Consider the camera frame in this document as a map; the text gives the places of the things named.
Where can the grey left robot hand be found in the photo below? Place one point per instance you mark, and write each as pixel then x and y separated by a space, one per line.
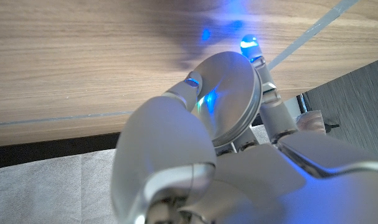
pixel 269 186

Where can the silver metal jar lid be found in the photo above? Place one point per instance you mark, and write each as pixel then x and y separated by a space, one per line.
pixel 232 90

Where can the grey tape outline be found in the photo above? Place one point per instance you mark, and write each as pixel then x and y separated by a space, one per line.
pixel 313 29

